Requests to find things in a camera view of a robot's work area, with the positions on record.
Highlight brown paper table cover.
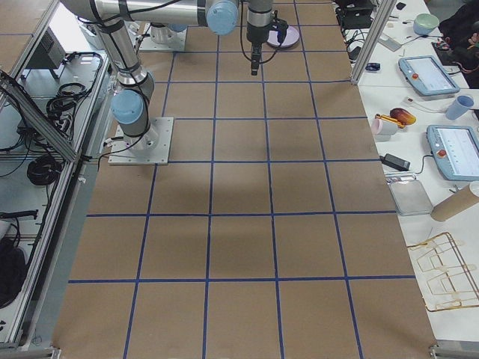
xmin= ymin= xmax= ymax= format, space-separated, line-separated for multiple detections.
xmin=0 ymin=0 xmax=437 ymax=359

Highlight aluminium frame post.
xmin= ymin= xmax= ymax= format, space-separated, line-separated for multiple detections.
xmin=350 ymin=0 xmax=396 ymax=85

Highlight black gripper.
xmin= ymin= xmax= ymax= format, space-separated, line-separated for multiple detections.
xmin=246 ymin=25 xmax=266 ymax=76

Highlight cardboard tube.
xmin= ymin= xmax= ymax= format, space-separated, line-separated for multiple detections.
xmin=430 ymin=181 xmax=478 ymax=221

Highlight metal tin box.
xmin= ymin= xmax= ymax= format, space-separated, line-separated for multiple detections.
xmin=389 ymin=180 xmax=433 ymax=216

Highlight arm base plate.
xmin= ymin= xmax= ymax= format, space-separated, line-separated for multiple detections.
xmin=108 ymin=117 xmax=174 ymax=165
xmin=136 ymin=22 xmax=188 ymax=52

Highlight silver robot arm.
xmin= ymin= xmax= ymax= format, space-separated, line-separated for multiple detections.
xmin=150 ymin=22 xmax=188 ymax=44
xmin=62 ymin=1 xmax=288 ymax=123

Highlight teach pendant near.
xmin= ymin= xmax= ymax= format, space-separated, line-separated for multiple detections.
xmin=426 ymin=125 xmax=478 ymax=182

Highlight lilac plate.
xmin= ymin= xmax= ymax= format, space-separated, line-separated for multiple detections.
xmin=266 ymin=26 xmax=299 ymax=49

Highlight red orange mango toy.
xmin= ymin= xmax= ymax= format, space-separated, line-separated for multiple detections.
xmin=390 ymin=108 xmax=416 ymax=126

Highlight light blue plastic cup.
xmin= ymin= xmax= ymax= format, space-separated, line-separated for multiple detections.
xmin=445 ymin=95 xmax=475 ymax=120

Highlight green bowl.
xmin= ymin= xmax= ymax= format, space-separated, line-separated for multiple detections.
xmin=413 ymin=13 xmax=439 ymax=35

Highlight teach pendant far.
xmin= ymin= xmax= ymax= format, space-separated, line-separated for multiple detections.
xmin=398 ymin=55 xmax=460 ymax=96

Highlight black power adapter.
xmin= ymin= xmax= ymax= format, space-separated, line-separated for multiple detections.
xmin=379 ymin=153 xmax=410 ymax=172

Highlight gold cylinder toy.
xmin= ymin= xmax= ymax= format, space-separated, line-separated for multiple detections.
xmin=375 ymin=114 xmax=406 ymax=129

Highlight teach pendant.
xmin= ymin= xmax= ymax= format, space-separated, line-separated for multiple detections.
xmin=398 ymin=55 xmax=460 ymax=96
xmin=426 ymin=125 xmax=478 ymax=182

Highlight gold wire rack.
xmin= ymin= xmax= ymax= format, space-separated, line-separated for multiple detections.
xmin=407 ymin=232 xmax=478 ymax=313

